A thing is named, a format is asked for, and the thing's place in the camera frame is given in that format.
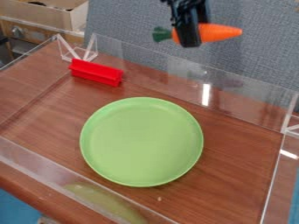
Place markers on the red plastic block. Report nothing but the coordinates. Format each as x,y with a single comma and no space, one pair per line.
95,72

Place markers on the clear acrylic tray enclosure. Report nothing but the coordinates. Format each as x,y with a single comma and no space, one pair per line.
244,114

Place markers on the green plastic plate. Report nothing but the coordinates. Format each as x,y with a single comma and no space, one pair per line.
142,142

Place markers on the orange toy carrot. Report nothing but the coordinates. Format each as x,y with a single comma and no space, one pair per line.
212,33

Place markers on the cardboard box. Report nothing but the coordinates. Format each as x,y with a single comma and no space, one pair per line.
62,14

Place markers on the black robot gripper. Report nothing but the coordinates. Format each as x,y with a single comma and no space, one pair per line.
189,12

